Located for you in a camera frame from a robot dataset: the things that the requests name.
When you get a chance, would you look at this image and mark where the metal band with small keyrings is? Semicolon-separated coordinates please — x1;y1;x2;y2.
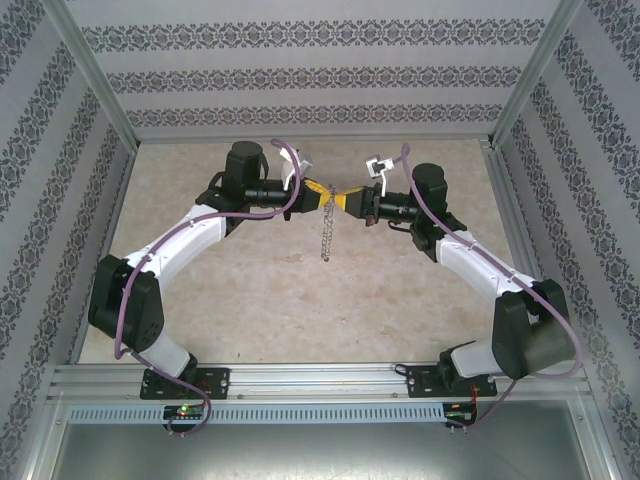
317;192;341;264

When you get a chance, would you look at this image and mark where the grey metal sheet panel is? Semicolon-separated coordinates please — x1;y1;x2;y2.
49;422;591;480

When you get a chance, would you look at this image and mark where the long aluminium table edge rail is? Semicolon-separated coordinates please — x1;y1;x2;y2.
133;130;496;144

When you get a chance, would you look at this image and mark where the aluminium table side rail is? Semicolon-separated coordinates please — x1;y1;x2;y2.
67;142;144;365
484;142;584;365

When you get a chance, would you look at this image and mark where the aluminium frame post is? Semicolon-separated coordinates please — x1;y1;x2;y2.
489;0;586;147
42;0;144;147

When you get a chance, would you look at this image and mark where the aluminium mounting rail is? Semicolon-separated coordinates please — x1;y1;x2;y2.
47;362;589;401

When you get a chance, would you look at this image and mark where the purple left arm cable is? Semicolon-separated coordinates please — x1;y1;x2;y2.
113;138;306;439

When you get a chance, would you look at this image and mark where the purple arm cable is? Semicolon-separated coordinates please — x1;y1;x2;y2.
399;142;584;436
113;138;306;439

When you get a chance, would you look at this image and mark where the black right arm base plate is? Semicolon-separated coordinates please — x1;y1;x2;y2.
405;364;499;400

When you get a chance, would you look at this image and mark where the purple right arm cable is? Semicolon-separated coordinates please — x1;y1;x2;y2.
399;142;584;436

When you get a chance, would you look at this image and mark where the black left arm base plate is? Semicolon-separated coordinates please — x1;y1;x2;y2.
139;367;232;401

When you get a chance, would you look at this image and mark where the slotted grey cable duct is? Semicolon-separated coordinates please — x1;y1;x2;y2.
67;403;446;424

